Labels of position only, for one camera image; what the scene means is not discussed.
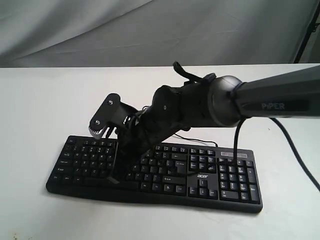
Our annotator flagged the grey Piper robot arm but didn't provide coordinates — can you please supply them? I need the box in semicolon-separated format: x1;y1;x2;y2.
109;63;320;183

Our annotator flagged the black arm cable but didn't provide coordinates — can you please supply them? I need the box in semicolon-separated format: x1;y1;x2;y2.
172;61;320;195

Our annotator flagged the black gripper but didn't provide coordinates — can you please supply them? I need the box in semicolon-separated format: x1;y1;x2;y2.
107;110;190;185

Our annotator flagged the grey backdrop cloth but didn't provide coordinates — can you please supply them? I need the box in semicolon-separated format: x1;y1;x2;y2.
0;0;317;68

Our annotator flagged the black tripod stand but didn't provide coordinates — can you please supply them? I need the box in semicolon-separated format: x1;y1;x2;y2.
292;0;320;64

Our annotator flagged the thin black cable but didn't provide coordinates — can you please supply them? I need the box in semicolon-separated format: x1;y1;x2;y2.
172;133;218;148

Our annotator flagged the black acer keyboard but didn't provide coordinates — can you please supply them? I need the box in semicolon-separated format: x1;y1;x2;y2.
46;135;263;213

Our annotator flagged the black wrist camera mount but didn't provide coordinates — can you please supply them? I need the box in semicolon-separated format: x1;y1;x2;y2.
88;93;138;140

